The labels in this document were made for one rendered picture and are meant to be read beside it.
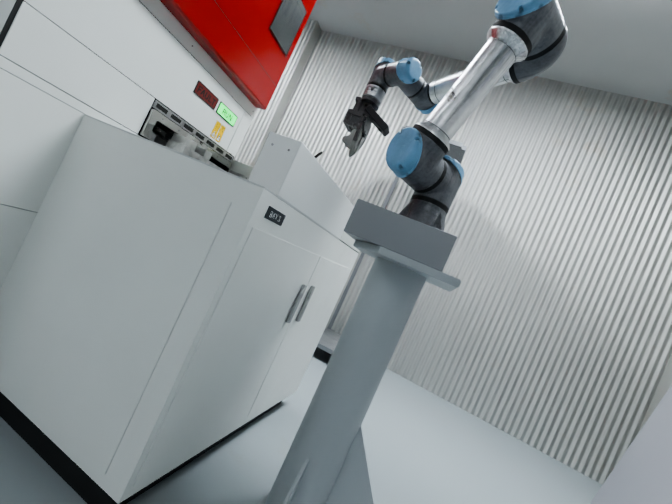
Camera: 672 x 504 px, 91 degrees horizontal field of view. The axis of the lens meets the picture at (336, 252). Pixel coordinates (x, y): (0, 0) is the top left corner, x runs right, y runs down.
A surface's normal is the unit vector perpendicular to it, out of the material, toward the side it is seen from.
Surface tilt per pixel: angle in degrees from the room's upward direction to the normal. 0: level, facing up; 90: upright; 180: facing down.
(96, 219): 90
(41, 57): 90
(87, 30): 90
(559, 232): 90
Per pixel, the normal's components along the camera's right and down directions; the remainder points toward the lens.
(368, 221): -0.27, -0.14
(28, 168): 0.87, 0.39
